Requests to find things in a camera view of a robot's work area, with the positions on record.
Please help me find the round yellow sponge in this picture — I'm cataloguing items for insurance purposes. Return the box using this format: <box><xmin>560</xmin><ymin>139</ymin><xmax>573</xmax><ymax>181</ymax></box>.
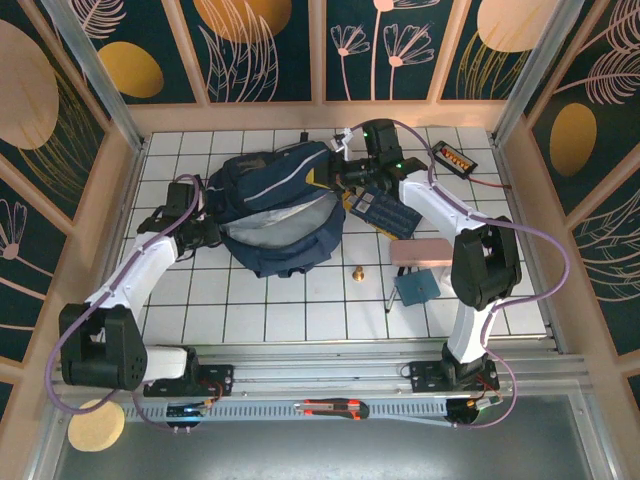
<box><xmin>67</xmin><ymin>398</ymin><xmax>126</xmax><ymax>452</ymax></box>

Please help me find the black device with orange cells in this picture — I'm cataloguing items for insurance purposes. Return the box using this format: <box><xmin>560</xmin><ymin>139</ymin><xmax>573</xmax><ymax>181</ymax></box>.
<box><xmin>428</xmin><ymin>141</ymin><xmax>479</xmax><ymax>176</ymax></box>

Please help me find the perforated grey cable tray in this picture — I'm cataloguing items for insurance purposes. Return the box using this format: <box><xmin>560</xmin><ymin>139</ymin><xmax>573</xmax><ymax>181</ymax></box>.
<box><xmin>119</xmin><ymin>399</ymin><xmax>451</xmax><ymax>427</ymax></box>

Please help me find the left controller circuit board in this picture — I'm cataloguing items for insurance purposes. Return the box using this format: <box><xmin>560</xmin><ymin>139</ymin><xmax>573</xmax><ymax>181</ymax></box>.
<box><xmin>166</xmin><ymin>402</ymin><xmax>211</xmax><ymax>420</ymax></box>

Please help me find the right aluminium frame post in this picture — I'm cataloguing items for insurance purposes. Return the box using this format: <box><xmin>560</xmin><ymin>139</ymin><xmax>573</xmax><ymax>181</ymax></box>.
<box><xmin>489</xmin><ymin>0</ymin><xmax>586</xmax><ymax>146</ymax></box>

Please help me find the controller circuit board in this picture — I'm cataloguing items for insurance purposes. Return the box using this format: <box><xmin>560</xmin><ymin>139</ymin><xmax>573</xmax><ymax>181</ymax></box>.
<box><xmin>447</xmin><ymin>394</ymin><xmax>505</xmax><ymax>426</ymax></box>
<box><xmin>166</xmin><ymin>402</ymin><xmax>211</xmax><ymax>420</ymax></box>

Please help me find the aluminium frame post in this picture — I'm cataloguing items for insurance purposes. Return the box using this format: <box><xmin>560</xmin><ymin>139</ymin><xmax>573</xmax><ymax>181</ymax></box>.
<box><xmin>39</xmin><ymin>0</ymin><xmax>149</xmax><ymax>154</ymax></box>
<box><xmin>489</xmin><ymin>0</ymin><xmax>586</xmax><ymax>146</ymax></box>

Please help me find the small blue notebook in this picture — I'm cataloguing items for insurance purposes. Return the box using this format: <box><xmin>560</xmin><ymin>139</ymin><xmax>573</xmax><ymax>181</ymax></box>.
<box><xmin>393</xmin><ymin>269</ymin><xmax>442</xmax><ymax>307</ymax></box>

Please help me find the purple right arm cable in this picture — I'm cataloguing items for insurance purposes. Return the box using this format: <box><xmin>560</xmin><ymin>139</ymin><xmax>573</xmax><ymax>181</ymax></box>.
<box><xmin>349</xmin><ymin>119</ymin><xmax>574</xmax><ymax>431</ymax></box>

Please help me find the orange black utility knife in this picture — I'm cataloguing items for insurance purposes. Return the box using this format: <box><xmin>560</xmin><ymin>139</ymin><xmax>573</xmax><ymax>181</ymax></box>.
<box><xmin>294</xmin><ymin>398</ymin><xmax>370</xmax><ymax>421</ymax></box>

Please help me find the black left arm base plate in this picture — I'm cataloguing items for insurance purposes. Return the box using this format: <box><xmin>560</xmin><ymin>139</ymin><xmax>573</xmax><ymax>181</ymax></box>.
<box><xmin>143</xmin><ymin>364</ymin><xmax>235</xmax><ymax>399</ymax></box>

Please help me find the right controller circuit board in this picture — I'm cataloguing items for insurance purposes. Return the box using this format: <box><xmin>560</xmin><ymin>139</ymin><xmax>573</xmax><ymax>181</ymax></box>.
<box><xmin>447</xmin><ymin>394</ymin><xmax>505</xmax><ymax>426</ymax></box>

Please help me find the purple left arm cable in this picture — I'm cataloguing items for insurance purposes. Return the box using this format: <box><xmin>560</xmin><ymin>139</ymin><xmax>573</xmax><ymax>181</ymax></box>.
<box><xmin>44</xmin><ymin>173</ymin><xmax>221</xmax><ymax>434</ymax></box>

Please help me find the navy blue backpack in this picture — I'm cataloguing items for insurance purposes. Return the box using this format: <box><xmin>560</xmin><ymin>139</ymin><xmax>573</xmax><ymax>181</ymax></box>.
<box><xmin>204</xmin><ymin>139</ymin><xmax>349</xmax><ymax>280</ymax></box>

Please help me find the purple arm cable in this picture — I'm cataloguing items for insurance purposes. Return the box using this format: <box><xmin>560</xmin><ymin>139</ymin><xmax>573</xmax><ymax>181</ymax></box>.
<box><xmin>349</xmin><ymin>119</ymin><xmax>574</xmax><ymax>431</ymax></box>
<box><xmin>44</xmin><ymin>173</ymin><xmax>221</xmax><ymax>434</ymax></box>

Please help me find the thin red wire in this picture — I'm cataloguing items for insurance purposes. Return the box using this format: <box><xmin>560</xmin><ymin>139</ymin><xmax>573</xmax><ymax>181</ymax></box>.
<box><xmin>468</xmin><ymin>172</ymin><xmax>513</xmax><ymax>191</ymax></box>

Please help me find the left aluminium frame post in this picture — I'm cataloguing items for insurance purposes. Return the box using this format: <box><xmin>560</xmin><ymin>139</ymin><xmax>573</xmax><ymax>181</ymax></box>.
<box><xmin>39</xmin><ymin>0</ymin><xmax>149</xmax><ymax>154</ymax></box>

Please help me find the pink pencil case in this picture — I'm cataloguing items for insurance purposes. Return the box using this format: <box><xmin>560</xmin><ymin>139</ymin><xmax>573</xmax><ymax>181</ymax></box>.
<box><xmin>389</xmin><ymin>238</ymin><xmax>456</xmax><ymax>269</ymax></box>

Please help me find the grey metal sheet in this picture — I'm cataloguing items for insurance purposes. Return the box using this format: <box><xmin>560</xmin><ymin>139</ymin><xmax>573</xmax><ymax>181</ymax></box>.
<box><xmin>49</xmin><ymin>394</ymin><xmax>619</xmax><ymax>480</ymax></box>

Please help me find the aluminium extrusion rail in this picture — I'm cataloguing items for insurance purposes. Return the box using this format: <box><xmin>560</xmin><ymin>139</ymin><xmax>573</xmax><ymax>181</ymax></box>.
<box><xmin>49</xmin><ymin>342</ymin><xmax>594</xmax><ymax>401</ymax></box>

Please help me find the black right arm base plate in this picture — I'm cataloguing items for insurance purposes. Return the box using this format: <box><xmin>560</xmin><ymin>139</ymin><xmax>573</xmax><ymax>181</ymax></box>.
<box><xmin>408</xmin><ymin>360</ymin><xmax>500</xmax><ymax>394</ymax></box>

